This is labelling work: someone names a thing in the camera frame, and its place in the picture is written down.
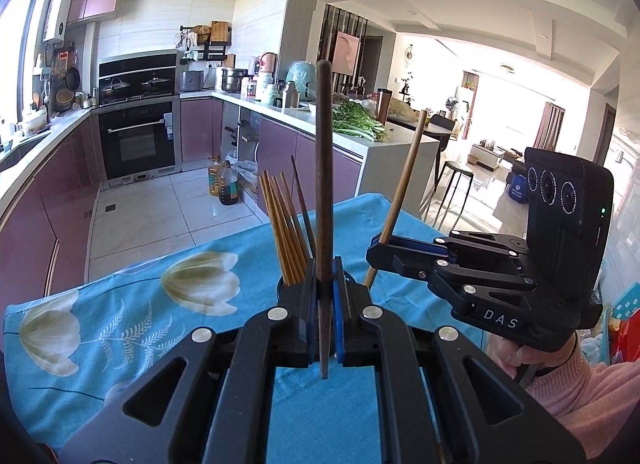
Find red packet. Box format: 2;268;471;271
617;313;640;370

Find white bowl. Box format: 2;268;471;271
22;110;49;137

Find bunch of wooden chopsticks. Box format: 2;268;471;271
258;170;314;285

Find clear plastic bag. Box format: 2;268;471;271
232;158;261;193

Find black mesh pen holder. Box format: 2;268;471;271
276;271;370;299

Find mint green appliance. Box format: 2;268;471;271
284;60;318;95

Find pink peninsula counter cabinets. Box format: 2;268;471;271
179;88;441;225

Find brown door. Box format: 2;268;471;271
592;103;617;167

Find kitchen sink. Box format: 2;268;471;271
0;131;51;170

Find black built-in stove oven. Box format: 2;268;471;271
97;49;184;190

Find person's right forearm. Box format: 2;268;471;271
524;338;640;461

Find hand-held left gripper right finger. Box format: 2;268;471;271
330;256;586;464

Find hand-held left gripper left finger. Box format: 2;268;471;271
59;256;321;464

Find white coffee table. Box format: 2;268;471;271
472;142;506;167

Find pink sink-side counter cabinets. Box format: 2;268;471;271
0;108;101;325

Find pink wall painting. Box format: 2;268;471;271
332;30;361;76

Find brown tumbler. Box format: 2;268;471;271
375;88;394;125

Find kitchen window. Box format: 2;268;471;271
0;0;51;125

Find floral-end wooden chopstick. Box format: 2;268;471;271
363;109;429;290

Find steel stockpot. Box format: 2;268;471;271
220;68;249;94

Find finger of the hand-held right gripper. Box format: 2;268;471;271
366;247;537;313
369;231;531;257

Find brown curtain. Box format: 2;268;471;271
532;102;566;153

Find white water heater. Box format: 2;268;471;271
43;0;75;42

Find black bar stool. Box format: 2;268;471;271
422;161;474;233

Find bunch of leafy greens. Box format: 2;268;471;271
332;99;390;143

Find black wall rack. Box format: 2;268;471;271
174;23;236;62

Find blue dotted card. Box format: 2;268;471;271
612;283;640;325

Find silver countertop appliance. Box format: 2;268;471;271
178;70;205;93

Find dark cooking oil bottle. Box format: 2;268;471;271
218;159;240;206

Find blue bag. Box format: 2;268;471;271
507;174;529;205

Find blue floral tablecloth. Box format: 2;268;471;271
4;192;489;464

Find dining table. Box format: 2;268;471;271
387;113;459;190

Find dark brown chopstick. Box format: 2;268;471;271
314;59;335;379
290;155;317;260

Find person's right hand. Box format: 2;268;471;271
487;330;577;382

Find dark slatted room divider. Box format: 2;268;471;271
319;4;370;90

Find yellow cooking oil bottle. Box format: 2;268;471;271
207;156;226;197

